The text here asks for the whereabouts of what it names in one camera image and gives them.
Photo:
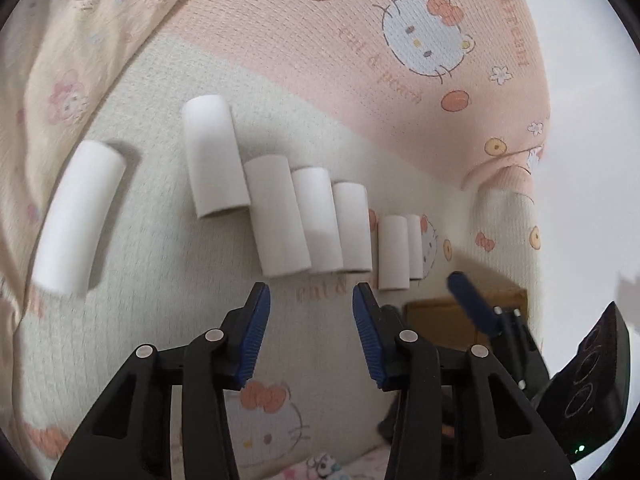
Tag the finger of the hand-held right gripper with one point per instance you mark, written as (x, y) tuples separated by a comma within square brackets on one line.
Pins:
[(472, 300)]

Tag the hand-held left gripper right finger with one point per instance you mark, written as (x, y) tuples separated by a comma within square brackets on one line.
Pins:
[(367, 340)]

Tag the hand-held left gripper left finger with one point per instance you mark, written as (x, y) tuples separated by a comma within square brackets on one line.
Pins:
[(255, 330)]

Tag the brown cardboard box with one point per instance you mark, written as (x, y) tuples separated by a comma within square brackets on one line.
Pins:
[(450, 320)]

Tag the white cardboard tube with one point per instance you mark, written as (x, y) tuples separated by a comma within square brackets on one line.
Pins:
[(275, 215), (75, 215)]

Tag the row of white tubes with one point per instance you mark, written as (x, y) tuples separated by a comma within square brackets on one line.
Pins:
[(317, 220)]

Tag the white cartoon print cloth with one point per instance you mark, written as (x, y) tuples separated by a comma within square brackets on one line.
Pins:
[(320, 465)]

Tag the pink cat print blanket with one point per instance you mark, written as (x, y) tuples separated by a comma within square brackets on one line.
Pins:
[(350, 60)]

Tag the cream printed quilt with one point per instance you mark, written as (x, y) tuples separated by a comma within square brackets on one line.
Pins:
[(75, 60)]

